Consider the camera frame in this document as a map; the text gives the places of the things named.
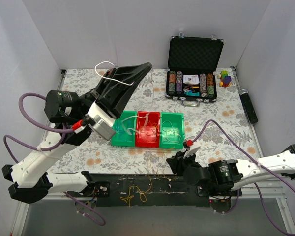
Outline white cable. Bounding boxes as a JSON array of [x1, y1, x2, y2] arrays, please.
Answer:
[[94, 61, 185, 146]]

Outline blue cable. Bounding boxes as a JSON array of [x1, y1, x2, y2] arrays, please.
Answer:
[[114, 120, 135, 141]]

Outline yellow cable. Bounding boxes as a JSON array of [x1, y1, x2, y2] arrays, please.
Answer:
[[119, 118, 177, 208]]

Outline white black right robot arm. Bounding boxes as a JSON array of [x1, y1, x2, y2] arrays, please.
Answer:
[[166, 144, 295, 197]]

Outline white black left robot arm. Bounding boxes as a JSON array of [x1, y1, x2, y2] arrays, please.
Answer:
[[2, 62, 152, 204]]

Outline green plastic bin left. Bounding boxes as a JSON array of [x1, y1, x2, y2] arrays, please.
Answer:
[[111, 111, 137, 147]]

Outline green plastic bin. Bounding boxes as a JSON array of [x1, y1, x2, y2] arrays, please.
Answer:
[[111, 111, 137, 147], [159, 112, 185, 149]]

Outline red plastic bin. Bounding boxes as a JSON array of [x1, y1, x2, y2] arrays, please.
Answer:
[[135, 111, 161, 148]]

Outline green plastic bin right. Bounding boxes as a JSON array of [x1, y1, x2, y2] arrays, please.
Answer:
[[159, 112, 185, 149]]

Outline white card deck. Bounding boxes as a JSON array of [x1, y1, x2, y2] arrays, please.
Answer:
[[183, 74, 200, 85]]

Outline teal plastic piece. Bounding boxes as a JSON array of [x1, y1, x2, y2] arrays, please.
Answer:
[[185, 91, 200, 97]]

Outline black poker chip case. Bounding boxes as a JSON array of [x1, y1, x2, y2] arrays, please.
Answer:
[[165, 36, 224, 106]]

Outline black cylindrical flashlight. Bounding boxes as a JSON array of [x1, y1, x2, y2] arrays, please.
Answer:
[[239, 88, 258, 124]]

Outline colourful toy block train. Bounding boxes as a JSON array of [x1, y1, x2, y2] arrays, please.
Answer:
[[218, 70, 232, 88]]

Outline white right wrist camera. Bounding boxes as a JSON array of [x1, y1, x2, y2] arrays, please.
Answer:
[[183, 138, 200, 158]]

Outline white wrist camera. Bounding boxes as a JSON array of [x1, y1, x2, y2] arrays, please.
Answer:
[[183, 138, 200, 158], [87, 102, 116, 140]]

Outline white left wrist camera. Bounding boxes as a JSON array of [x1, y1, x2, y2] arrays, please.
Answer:
[[87, 102, 116, 140]]

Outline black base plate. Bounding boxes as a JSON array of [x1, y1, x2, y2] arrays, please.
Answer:
[[63, 173, 246, 209]]

